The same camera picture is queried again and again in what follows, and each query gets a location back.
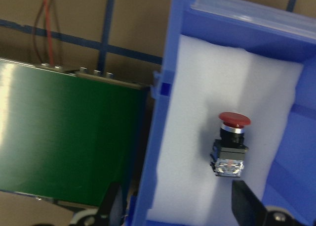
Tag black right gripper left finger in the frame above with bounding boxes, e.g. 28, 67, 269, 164
96, 182, 123, 226

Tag white foam pad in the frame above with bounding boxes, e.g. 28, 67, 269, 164
147, 35, 303, 226

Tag green conveyor belt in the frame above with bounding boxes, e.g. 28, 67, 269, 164
0, 59, 148, 206

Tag red push button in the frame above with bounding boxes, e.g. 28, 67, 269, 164
210, 112, 251, 178

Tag red and black wires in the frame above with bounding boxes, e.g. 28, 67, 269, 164
33, 0, 61, 65

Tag blue bin at belt end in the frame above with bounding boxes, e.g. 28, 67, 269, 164
130, 0, 316, 226

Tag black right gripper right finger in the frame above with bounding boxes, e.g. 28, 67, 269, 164
231, 180, 267, 226

